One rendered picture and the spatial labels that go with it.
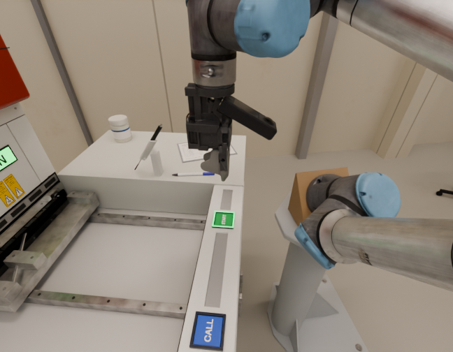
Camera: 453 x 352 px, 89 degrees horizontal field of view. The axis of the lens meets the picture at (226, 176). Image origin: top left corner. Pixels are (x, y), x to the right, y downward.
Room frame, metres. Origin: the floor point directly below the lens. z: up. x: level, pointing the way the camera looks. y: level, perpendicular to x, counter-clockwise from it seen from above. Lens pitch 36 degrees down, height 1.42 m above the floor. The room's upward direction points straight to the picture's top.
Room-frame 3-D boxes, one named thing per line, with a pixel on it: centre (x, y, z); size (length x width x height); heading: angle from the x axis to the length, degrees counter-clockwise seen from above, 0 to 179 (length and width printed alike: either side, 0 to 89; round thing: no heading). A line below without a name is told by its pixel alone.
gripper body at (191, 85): (0.43, 0.03, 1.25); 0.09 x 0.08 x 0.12; 85
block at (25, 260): (0.35, 0.51, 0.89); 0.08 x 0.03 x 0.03; 85
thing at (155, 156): (0.63, 0.24, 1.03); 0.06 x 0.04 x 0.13; 85
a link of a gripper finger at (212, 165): (0.41, 0.03, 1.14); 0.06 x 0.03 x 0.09; 85
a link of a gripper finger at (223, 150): (0.40, 0.01, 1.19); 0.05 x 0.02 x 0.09; 175
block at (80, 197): (0.59, 0.49, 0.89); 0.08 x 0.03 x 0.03; 85
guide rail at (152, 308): (0.27, 0.32, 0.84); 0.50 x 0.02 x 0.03; 85
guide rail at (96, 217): (0.54, 0.30, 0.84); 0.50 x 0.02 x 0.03; 85
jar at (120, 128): (0.88, 0.43, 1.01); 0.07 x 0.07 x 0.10
